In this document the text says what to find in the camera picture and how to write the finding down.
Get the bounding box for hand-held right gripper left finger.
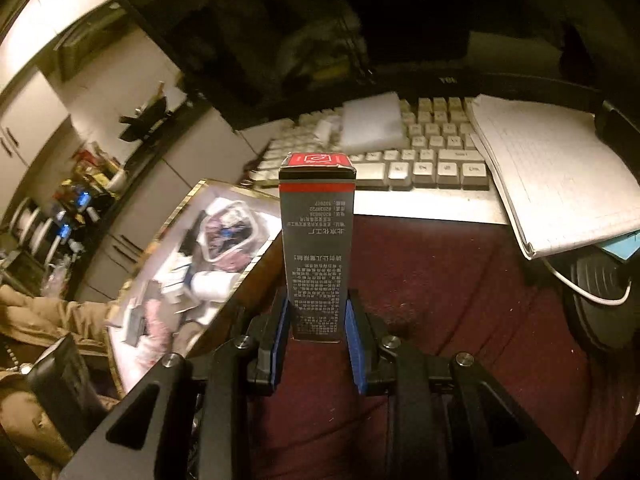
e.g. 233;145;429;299
60;287;291;480

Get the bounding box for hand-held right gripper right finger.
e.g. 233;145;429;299
345;287;581;480

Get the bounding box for grey carton with red end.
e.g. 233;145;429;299
277;151;357;343

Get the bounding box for tan padded jacket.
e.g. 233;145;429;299
0;285;123;351

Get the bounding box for pink knitted toy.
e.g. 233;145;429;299
137;300;176;366

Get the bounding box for clear pouch of stickers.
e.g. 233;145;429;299
197;199;266;265

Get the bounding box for white lower kitchen cabinets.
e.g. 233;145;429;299
75;105;281;301

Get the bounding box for white kitchen cabinets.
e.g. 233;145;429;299
75;105;281;301
0;0;131;181

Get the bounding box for beige computer keyboard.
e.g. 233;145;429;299
247;97;493;191

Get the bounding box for cluster of condiment bottles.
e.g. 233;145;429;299
55;142;128;201

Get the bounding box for white foam block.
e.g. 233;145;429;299
341;91;407;153

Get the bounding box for black desk lamp stand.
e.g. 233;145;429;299
560;100;640;353

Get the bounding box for black wok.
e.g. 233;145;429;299
119;81;168;142

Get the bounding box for white lined notebook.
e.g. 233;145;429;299
467;94;640;260

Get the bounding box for white upper kitchen cabinets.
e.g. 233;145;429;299
0;0;131;181

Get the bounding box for light blue book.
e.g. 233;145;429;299
597;230;640;263

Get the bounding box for black computer monitor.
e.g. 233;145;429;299
100;0;601;131

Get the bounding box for kitchen range hood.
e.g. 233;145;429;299
55;0;131;81

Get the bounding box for white cable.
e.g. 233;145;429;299
542;255;633;306

